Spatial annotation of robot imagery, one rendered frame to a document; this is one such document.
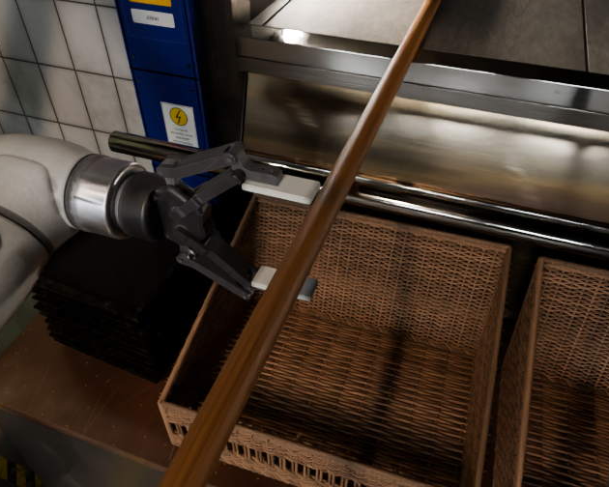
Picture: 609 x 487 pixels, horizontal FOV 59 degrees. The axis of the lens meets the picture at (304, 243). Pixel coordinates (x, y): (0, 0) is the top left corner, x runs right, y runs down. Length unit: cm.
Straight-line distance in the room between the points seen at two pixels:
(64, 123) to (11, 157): 79
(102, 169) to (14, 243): 12
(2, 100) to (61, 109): 18
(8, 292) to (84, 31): 76
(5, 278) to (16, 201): 8
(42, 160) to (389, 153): 64
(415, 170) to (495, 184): 15
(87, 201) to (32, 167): 7
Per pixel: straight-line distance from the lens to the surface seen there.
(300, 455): 96
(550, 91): 98
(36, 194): 64
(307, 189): 50
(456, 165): 105
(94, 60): 129
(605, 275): 115
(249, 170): 51
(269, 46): 105
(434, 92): 99
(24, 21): 137
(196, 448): 41
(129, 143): 79
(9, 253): 62
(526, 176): 105
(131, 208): 59
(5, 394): 132
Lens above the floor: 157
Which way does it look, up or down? 43 degrees down
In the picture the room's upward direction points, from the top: straight up
